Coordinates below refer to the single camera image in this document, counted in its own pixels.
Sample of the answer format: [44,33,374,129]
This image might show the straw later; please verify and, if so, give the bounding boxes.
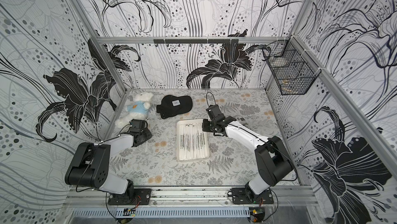
[200,132,207,158]

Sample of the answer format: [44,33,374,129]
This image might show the straw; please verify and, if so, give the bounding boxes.
[179,126,185,161]

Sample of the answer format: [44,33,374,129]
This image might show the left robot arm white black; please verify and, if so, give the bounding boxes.
[65,119,152,198]

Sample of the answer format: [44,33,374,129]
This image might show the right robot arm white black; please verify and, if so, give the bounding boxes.
[203,105,295,196]

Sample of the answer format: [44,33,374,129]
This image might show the white storage tray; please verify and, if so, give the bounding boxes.
[176,119,210,163]

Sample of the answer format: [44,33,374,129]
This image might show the white teddy bear blue shirt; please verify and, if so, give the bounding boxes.
[115,92,154,128]

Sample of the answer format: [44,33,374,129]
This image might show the black cap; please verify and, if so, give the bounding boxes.
[156,95,193,119]

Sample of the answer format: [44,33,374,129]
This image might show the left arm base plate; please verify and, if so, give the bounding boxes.
[107,188,152,206]

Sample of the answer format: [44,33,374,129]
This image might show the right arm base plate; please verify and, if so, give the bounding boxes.
[227,187,274,205]

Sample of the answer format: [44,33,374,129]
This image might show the black wall bar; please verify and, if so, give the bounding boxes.
[153,38,239,44]

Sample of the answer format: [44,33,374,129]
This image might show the black wire basket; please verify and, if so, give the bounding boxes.
[262,39,317,95]

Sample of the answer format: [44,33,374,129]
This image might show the white cable duct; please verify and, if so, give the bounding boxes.
[72,207,250,218]

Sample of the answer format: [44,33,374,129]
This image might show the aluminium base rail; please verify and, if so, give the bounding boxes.
[64,185,319,207]

